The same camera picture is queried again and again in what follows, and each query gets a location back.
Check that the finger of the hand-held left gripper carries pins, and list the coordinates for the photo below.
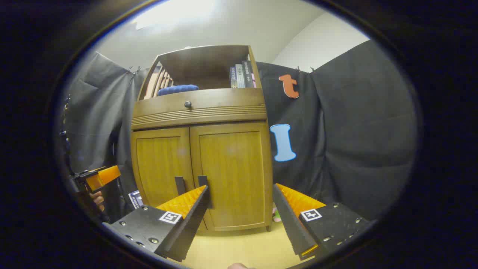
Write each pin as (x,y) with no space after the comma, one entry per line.
(104,176)

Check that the blue and white box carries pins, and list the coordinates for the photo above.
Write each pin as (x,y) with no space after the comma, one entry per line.
(135,199)

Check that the wooden double-door shoe cabinet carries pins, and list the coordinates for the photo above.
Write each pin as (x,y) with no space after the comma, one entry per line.
(209,59)

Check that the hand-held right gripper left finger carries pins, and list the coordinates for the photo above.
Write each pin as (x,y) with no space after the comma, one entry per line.
(190,228)

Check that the pink and green plush toy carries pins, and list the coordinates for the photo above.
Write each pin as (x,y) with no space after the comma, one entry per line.
(276,215)

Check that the blue folded cloth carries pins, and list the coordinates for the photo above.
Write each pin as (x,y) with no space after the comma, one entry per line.
(177,90)

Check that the wooden cabinet drawer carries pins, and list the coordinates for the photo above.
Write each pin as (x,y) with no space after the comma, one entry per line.
(224,106)

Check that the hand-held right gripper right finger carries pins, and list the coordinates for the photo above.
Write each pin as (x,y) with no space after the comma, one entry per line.
(291,224)

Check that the grey book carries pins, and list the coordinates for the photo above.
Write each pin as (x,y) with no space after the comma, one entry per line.
(239,76)

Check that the blue book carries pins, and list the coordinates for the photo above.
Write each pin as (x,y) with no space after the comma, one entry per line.
(232,78)

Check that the black backdrop cloth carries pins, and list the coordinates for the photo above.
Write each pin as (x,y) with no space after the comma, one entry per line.
(354,130)

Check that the wooden shoe cabinet door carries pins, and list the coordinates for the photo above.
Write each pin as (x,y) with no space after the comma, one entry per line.
(160,164)
(235,168)

